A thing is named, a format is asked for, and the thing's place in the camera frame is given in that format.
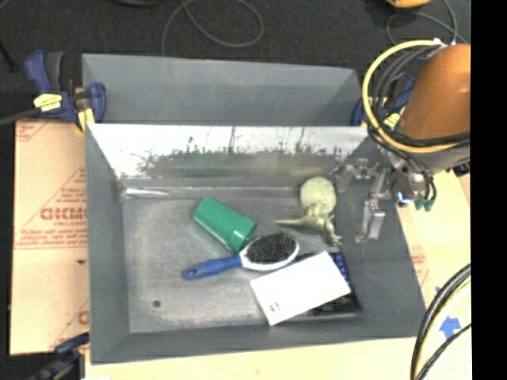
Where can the white flat box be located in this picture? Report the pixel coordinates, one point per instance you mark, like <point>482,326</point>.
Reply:
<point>301,287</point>

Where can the black and blue flat case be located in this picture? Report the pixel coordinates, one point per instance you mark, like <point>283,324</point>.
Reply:
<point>344,268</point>

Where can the black cylinder on white bracket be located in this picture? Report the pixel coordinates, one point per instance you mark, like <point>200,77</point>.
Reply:
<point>462,169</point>

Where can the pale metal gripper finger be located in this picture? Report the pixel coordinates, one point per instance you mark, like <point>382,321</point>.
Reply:
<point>356,171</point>
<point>372,218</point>

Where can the green plastic cup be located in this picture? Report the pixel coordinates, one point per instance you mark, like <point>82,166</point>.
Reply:
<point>223,223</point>

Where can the pale green toy figure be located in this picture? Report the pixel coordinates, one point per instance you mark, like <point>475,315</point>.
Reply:
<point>319,200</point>

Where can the grey metal bin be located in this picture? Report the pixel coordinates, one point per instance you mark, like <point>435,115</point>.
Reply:
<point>178,251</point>

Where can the blue and white hairbrush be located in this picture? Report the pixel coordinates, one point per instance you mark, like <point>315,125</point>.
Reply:
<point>269,251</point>

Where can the brown cardboard board, red print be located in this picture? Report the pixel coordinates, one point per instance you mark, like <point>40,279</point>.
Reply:
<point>47,212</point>

